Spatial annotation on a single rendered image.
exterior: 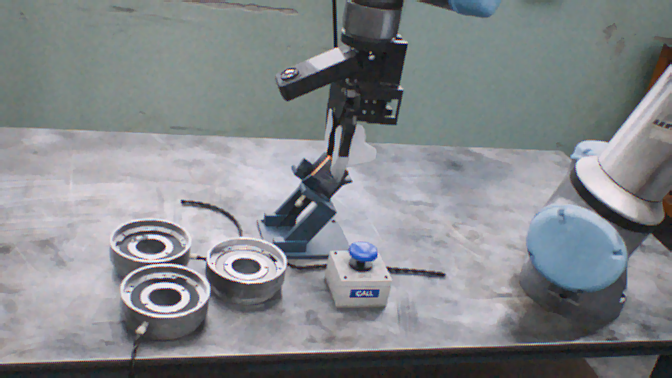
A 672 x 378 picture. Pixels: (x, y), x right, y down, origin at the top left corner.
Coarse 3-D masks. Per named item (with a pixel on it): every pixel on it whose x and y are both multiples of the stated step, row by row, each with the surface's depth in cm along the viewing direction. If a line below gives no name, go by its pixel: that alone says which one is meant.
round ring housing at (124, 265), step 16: (128, 224) 101; (144, 224) 102; (160, 224) 103; (176, 224) 102; (112, 240) 97; (144, 240) 100; (160, 240) 100; (112, 256) 96; (144, 256) 96; (160, 256) 97; (176, 256) 96; (128, 272) 95
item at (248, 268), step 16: (224, 240) 101; (240, 240) 102; (256, 240) 102; (208, 256) 97; (240, 256) 100; (256, 256) 100; (272, 256) 101; (208, 272) 96; (240, 272) 101; (256, 272) 100; (224, 288) 94; (240, 288) 93; (256, 288) 94; (272, 288) 95; (240, 304) 95
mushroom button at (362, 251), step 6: (348, 246) 99; (354, 246) 98; (360, 246) 98; (366, 246) 98; (372, 246) 99; (348, 252) 98; (354, 252) 97; (360, 252) 97; (366, 252) 97; (372, 252) 98; (354, 258) 97; (360, 258) 97; (366, 258) 97; (372, 258) 97; (360, 264) 99
